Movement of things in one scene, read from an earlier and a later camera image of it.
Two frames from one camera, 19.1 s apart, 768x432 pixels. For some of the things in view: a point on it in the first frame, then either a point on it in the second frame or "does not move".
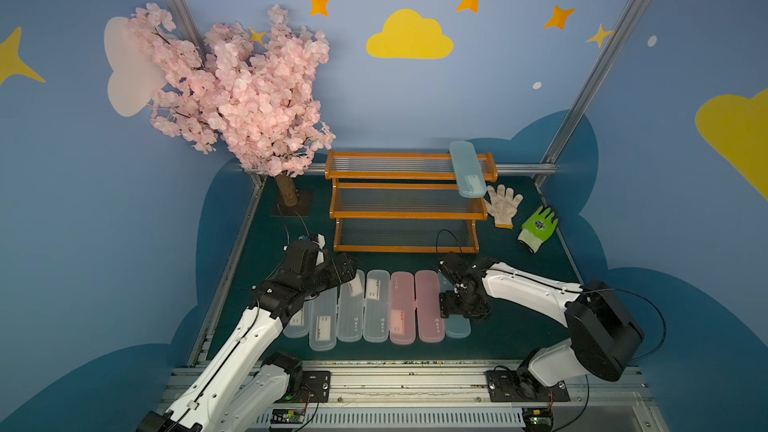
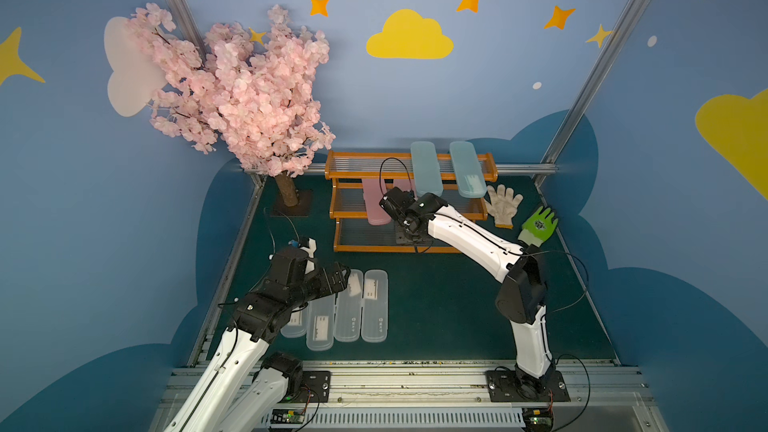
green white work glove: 537,229 does not move
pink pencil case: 430,325 → 405,184
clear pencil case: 376,307 does not move
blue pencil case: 455,326 → 426,170
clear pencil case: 298,325 does not move
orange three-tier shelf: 402,202 does not move
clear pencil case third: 351,308 does not move
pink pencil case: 402,308 → 374,191
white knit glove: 502,204 does not move
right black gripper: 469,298 → 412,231
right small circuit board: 538,419 does not move
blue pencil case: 469,177 does not move
